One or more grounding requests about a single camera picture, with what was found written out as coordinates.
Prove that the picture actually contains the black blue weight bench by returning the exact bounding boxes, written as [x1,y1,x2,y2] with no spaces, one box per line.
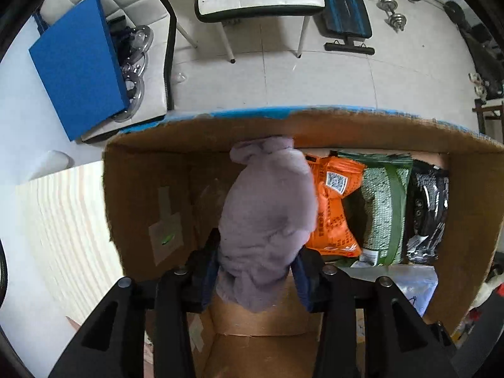
[321,0,375,55]

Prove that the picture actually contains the blue flat board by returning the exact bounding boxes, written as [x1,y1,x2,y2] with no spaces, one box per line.
[29,0,129,141]

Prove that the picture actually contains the open cardboard box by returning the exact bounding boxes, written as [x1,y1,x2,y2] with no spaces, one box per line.
[102,109,503,377]

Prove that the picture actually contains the green snack bag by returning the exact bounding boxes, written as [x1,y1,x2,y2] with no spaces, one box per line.
[337,151,413,266]

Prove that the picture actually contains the blue tissue pack brown bear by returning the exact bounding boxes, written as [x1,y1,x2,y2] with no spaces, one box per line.
[342,265,438,316]

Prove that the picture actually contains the white padded chair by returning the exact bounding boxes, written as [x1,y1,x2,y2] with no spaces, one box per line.
[32,0,179,144]

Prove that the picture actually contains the orange snack bag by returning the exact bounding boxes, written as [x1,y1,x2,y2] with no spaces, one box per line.
[305,154,366,258]

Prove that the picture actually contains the black snack bag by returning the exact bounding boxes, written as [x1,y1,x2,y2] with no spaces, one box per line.
[403,160,449,265]

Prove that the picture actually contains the chrome dumbbell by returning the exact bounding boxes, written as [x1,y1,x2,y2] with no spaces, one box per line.
[377,0,407,32]

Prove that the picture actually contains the purple cloth silver dish sponge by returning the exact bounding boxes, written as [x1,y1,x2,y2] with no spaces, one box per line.
[216,137,318,312]

